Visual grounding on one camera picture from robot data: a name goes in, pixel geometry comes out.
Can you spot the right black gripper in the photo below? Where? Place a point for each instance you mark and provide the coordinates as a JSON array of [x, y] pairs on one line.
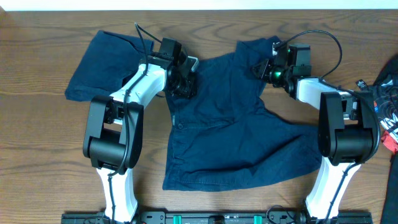
[[266, 65]]

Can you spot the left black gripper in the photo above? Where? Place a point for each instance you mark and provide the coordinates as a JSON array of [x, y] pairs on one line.
[[188, 93]]

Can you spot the navy blue shorts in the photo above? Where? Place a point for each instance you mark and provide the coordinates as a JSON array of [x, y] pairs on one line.
[[224, 138]]

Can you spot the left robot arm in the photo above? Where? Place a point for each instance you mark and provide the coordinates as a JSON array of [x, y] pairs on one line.
[[114, 128]]

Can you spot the folded navy shorts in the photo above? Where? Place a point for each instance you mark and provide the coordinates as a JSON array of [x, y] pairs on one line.
[[110, 60]]

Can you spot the black graphic t-shirt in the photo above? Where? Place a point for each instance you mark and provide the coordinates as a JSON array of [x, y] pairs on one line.
[[384, 91]]

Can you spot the dark garment at edge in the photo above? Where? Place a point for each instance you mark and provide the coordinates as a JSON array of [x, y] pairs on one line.
[[389, 213]]

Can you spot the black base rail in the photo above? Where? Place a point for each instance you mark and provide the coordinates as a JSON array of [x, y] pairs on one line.
[[220, 218]]

